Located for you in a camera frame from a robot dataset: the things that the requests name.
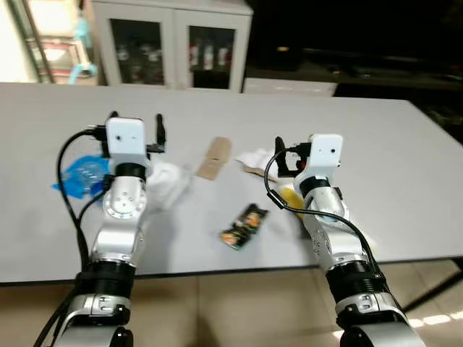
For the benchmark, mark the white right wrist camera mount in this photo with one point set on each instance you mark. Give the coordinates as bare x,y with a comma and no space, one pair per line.
323,155

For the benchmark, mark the brown cardboard piece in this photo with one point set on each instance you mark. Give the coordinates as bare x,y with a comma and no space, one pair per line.
214,159

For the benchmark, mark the white crumpled tissue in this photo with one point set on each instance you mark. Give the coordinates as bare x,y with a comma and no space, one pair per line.
255,160

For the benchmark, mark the white crumpled plastic bag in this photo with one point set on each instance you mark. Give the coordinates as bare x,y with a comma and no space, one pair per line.
168,184

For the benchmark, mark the white table with black legs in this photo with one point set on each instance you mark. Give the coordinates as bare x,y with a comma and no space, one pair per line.
405,181

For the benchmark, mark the yellow snack wrapper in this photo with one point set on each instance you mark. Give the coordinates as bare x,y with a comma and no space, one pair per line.
291,199

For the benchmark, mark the dark workbench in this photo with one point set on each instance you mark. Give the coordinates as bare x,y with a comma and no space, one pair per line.
362,65

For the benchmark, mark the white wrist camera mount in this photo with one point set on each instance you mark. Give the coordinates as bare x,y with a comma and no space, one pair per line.
323,155
126,141

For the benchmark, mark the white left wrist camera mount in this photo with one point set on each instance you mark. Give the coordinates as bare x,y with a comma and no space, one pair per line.
126,141

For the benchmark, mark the green snack wrapper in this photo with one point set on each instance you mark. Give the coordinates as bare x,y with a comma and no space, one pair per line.
244,226

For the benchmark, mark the blue plastic bag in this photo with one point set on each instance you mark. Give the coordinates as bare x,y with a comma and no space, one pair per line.
79,177

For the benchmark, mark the white flat box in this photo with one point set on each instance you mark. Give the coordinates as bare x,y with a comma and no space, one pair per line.
289,87

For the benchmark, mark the white glass-door cabinet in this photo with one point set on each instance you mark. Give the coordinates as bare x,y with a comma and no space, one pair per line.
173,43

